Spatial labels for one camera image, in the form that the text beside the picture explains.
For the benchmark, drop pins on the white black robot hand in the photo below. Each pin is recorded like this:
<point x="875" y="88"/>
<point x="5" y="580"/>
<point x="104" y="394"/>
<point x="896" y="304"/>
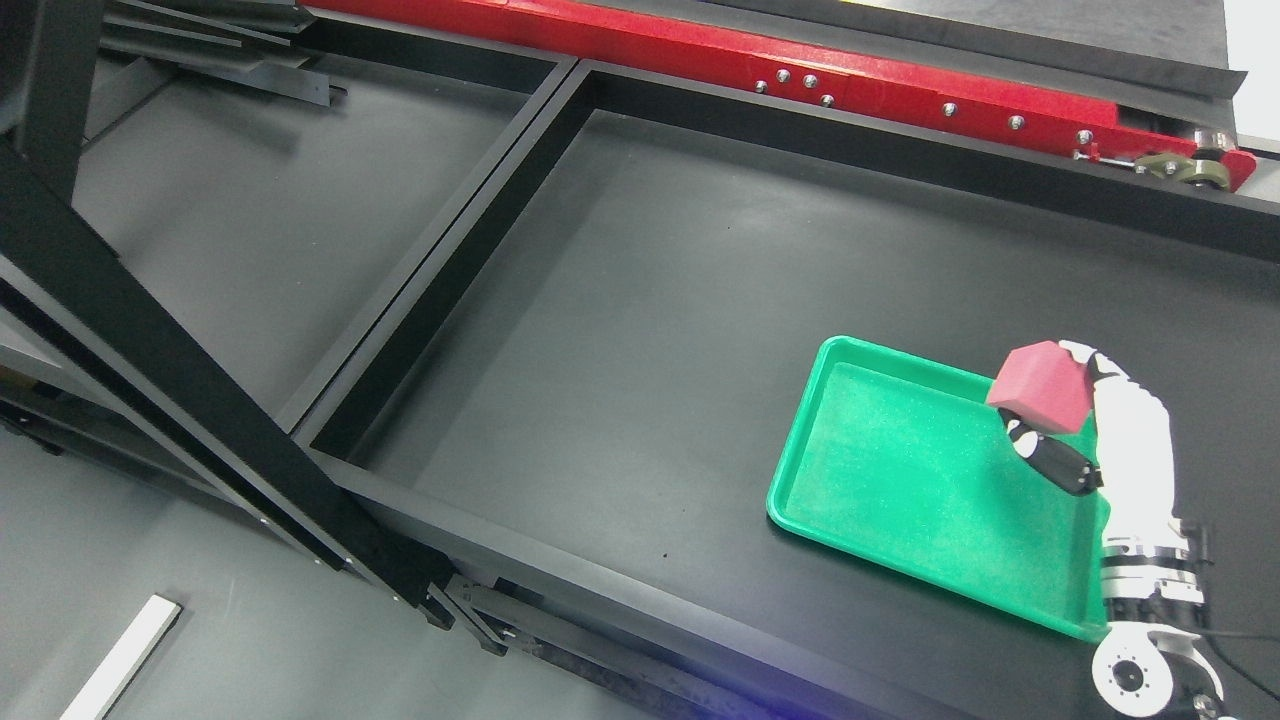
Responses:
<point x="1123" y="453"/>

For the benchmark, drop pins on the pink foam block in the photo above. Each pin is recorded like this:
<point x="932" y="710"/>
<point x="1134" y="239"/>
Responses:
<point x="1045" y="386"/>

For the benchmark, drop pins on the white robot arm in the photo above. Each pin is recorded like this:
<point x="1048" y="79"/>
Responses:
<point x="1149" y="665"/>

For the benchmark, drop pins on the green plastic tray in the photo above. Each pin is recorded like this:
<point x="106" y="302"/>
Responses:
<point x="898" y="460"/>

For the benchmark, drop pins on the black metal shelf right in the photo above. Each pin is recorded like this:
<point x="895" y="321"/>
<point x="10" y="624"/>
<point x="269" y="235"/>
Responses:
<point x="589" y="366"/>

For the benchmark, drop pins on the black metal shelf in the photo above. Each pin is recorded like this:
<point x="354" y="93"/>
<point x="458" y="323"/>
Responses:
<point x="589" y="366"/>
<point x="256" y="253"/>

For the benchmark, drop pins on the black metal shelf left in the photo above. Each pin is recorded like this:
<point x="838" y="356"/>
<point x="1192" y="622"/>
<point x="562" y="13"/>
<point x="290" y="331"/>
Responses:
<point x="256" y="253"/>

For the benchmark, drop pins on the white table leg base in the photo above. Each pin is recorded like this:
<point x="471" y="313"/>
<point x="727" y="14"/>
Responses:
<point x="122" y="663"/>

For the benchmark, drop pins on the red metal conveyor frame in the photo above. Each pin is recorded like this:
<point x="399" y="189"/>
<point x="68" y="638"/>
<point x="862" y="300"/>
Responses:
<point x="998" y="110"/>

